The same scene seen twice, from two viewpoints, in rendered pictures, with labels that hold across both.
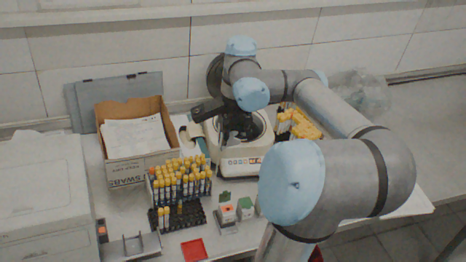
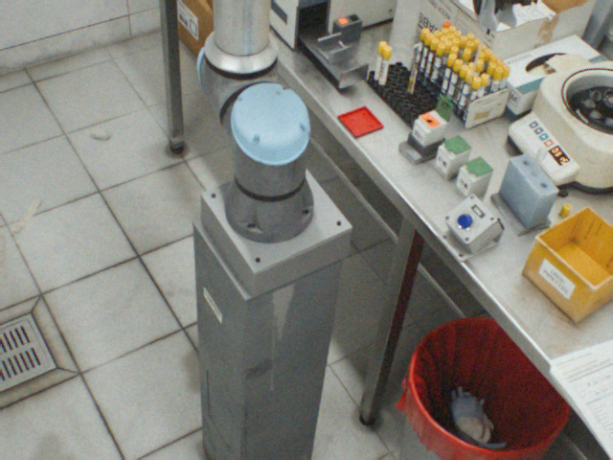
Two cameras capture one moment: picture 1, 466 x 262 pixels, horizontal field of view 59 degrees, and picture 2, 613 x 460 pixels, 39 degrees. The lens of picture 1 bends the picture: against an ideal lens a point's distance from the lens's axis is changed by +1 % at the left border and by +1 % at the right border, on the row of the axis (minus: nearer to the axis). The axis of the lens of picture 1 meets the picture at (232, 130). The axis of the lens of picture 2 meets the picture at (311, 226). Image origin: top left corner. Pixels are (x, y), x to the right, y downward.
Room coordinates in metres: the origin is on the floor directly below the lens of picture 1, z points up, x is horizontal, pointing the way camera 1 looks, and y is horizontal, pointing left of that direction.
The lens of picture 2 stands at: (0.34, -1.22, 2.03)
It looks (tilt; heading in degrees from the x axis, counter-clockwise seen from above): 49 degrees down; 79
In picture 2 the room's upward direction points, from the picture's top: 6 degrees clockwise
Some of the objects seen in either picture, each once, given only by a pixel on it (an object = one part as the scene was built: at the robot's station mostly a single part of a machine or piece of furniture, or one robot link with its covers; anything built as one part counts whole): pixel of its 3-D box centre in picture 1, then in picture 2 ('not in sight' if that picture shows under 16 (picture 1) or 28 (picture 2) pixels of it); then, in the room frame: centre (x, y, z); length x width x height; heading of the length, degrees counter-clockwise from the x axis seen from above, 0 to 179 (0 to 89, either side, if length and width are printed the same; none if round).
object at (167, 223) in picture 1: (177, 207); (409, 78); (0.76, 0.13, 0.93); 0.17 x 0.09 x 0.11; 116
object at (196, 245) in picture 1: (194, 250); (360, 122); (0.65, 0.06, 0.88); 0.07 x 0.07 x 0.01; 26
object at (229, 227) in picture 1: (225, 219); (425, 143); (0.77, -0.02, 0.89); 0.09 x 0.05 x 0.04; 26
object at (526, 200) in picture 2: not in sight; (526, 193); (0.92, -0.19, 0.92); 0.10 x 0.07 x 0.10; 108
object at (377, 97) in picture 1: (372, 88); not in sight; (1.54, -0.59, 0.94); 0.20 x 0.17 x 0.14; 99
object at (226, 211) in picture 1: (226, 213); (428, 132); (0.77, -0.02, 0.92); 0.05 x 0.04 x 0.06; 26
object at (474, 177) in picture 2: (263, 204); (473, 179); (0.83, -0.14, 0.91); 0.05 x 0.04 x 0.07; 26
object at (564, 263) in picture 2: not in sight; (581, 264); (0.97, -0.36, 0.93); 0.13 x 0.13 x 0.10; 30
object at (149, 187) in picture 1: (179, 184); (457, 80); (0.86, 0.15, 0.91); 0.20 x 0.10 x 0.07; 116
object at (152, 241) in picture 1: (124, 247); (329, 46); (0.60, 0.25, 0.92); 0.21 x 0.07 x 0.05; 116
